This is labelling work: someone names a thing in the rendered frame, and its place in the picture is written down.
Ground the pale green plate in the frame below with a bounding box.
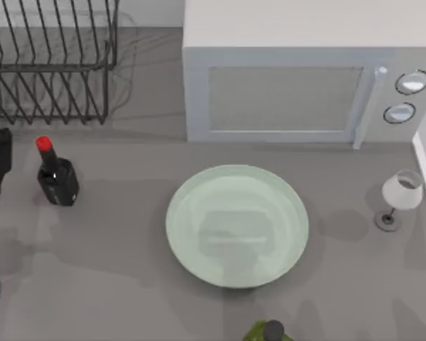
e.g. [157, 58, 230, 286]
[165, 163, 310, 289]

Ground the microwave oven door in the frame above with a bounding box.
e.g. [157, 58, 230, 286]
[183, 47, 380, 144]

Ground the pale microwave oven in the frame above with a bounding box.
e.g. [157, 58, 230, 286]
[182, 0, 426, 144]

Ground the black bottle with red cap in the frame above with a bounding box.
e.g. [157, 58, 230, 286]
[35, 136, 80, 207]

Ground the green bottle with black cap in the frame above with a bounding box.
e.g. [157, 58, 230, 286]
[241, 319, 295, 341]

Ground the white table lamp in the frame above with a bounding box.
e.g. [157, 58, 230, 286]
[373, 169, 424, 233]

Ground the small microwave knob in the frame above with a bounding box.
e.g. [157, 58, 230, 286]
[383, 102, 417, 124]

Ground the large microwave knob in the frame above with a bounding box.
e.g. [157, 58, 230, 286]
[395, 70, 426, 95]

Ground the microwave door handle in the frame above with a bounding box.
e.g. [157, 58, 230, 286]
[352, 66, 388, 150]

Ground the dark wire dish rack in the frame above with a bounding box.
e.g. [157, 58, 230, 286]
[0, 0, 121, 126]

